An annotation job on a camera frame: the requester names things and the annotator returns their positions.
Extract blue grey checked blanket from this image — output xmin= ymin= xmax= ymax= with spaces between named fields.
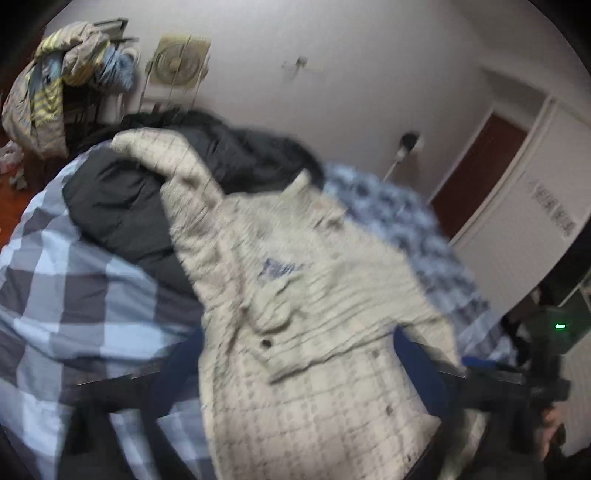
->
xmin=0 ymin=138 xmax=218 ymax=480

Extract white wardrobe door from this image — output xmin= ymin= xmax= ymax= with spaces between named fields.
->
xmin=450 ymin=99 xmax=591 ymax=319

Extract cream checked shirt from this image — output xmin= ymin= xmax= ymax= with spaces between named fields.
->
xmin=111 ymin=128 xmax=467 ymax=480

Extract metal clothes rack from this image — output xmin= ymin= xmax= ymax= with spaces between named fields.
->
xmin=88 ymin=17 xmax=139 ymax=123

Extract red-brown door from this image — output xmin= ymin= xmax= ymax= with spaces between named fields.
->
xmin=430 ymin=111 xmax=529 ymax=238

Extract black jacket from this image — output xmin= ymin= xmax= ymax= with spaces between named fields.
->
xmin=62 ymin=110 xmax=326 ymax=296

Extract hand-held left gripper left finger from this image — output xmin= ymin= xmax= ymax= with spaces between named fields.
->
xmin=55 ymin=328 xmax=206 ymax=480

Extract pile of striped clothes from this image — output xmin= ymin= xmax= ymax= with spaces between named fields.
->
xmin=2 ymin=22 xmax=112 ymax=160

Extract beige box fan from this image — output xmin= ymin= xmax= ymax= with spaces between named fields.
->
xmin=147 ymin=34 xmax=212 ymax=90

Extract person's right hand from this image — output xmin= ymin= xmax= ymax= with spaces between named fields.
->
xmin=538 ymin=405 xmax=568 ymax=460

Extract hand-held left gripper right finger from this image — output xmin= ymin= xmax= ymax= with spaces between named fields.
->
xmin=394 ymin=329 xmax=532 ymax=480

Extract white items on floor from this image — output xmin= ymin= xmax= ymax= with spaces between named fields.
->
xmin=0 ymin=141 xmax=28 ymax=191

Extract blue patterned cloth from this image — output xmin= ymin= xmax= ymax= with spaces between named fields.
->
xmin=323 ymin=161 xmax=520 ymax=367

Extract wall hook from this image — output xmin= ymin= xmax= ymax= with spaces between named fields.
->
xmin=281 ymin=55 xmax=324 ymax=77

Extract grey sticker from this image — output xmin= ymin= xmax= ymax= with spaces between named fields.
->
xmin=526 ymin=178 xmax=577 ymax=238

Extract wall plug with cable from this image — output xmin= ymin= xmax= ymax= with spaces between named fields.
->
xmin=382 ymin=131 xmax=424 ymax=182

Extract light blue cloth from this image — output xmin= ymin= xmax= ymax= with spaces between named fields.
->
xmin=99 ymin=44 xmax=141 ymax=93

